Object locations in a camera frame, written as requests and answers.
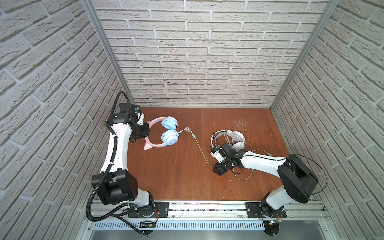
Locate green headphone cable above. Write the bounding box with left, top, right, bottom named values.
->
left=177, top=127, right=274, bottom=182

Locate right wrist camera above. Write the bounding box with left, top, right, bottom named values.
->
left=211, top=148, right=224, bottom=162

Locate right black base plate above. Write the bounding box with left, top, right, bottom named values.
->
left=245, top=202, right=287, bottom=219

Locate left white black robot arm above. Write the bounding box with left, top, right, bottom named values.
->
left=91, top=103, right=154, bottom=209

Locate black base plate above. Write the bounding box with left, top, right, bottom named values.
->
left=128, top=202, right=170, bottom=218
left=245, top=202, right=287, bottom=219

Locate white perforated vent strip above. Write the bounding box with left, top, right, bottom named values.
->
left=94, top=220, right=265, bottom=231

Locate aluminium mounting rail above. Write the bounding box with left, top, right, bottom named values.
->
left=83, top=199, right=332, bottom=222

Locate black corrugated cable conduit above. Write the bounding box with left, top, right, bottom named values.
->
left=85, top=91, right=151, bottom=236

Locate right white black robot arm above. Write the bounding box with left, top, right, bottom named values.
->
left=211, top=143, right=318, bottom=218

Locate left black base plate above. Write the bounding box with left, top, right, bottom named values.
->
left=128, top=202, right=170, bottom=218

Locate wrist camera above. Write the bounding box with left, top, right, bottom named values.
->
left=211, top=148, right=224, bottom=162
left=136, top=110, right=145, bottom=125

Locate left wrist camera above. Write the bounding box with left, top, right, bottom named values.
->
left=136, top=110, right=145, bottom=125

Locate white over-ear headphones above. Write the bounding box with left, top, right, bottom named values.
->
left=211, top=130, right=246, bottom=151

